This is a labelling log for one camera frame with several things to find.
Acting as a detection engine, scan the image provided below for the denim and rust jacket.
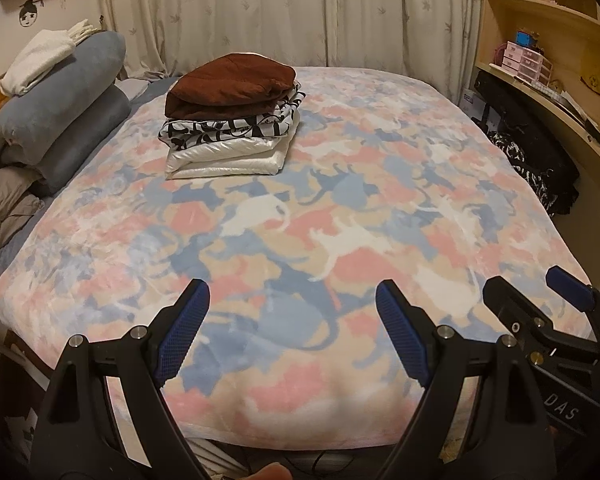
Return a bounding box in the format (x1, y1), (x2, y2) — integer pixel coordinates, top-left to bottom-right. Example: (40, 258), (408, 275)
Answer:
(164, 53), (296, 120)

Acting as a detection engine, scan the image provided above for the black white clothes pile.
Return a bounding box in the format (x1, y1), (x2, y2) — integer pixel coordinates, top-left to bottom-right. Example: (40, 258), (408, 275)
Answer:
(486, 131), (580, 217)

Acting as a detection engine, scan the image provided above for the left hand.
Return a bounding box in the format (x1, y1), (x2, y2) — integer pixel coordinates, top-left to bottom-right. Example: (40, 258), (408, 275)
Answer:
(245, 463), (292, 480)

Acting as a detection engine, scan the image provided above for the pastel cat print blanket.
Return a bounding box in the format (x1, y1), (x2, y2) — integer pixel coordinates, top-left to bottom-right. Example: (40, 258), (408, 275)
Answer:
(0, 67), (591, 450)

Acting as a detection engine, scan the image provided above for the yellow pouch on shelf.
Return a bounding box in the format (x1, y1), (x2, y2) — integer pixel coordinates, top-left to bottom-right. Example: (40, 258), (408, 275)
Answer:
(581, 73), (600, 96)

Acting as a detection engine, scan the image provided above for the pink drawer organizer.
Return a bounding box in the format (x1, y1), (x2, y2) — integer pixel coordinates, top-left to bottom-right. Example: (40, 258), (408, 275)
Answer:
(501, 41), (553, 86)

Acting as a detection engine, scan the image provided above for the blue small box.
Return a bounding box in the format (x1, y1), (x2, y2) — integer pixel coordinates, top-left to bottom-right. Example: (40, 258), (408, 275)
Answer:
(515, 30), (538, 49)

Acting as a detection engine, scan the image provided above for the wooden desk shelf unit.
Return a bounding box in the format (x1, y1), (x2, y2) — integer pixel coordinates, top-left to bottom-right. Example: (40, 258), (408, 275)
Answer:
(475, 0), (600, 187)

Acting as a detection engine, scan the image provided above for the white folded puffer garment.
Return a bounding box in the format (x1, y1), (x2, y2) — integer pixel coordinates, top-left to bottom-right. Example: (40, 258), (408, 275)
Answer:
(164, 110), (300, 180)

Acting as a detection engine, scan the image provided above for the beige patterned curtain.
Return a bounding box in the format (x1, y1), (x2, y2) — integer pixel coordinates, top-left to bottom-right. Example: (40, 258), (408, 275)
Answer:
(98, 0), (482, 99)

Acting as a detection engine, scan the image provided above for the upper blue rolled pillow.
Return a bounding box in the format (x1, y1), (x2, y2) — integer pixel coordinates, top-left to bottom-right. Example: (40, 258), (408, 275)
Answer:
(0, 32), (130, 166)

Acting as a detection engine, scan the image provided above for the blue rolled pillow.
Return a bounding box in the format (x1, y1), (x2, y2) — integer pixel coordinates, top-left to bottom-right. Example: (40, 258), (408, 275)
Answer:
(0, 32), (130, 166)
(33, 84), (131, 197)

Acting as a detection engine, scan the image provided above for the black white printed folded garment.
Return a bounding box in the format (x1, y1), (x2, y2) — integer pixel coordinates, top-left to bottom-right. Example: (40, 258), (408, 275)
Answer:
(158, 84), (306, 151)

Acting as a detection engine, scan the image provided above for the lower blue rolled pillow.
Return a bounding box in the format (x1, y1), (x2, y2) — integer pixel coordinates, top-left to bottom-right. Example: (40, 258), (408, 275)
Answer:
(33, 84), (131, 197)

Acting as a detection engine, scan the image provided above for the white knit folded cloth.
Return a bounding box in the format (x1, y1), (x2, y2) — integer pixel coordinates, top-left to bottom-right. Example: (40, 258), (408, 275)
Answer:
(0, 20), (102, 98)

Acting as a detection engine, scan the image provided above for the cartoon face wall sticker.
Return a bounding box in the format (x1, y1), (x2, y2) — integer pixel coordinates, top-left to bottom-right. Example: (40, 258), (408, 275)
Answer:
(18, 0), (44, 28)

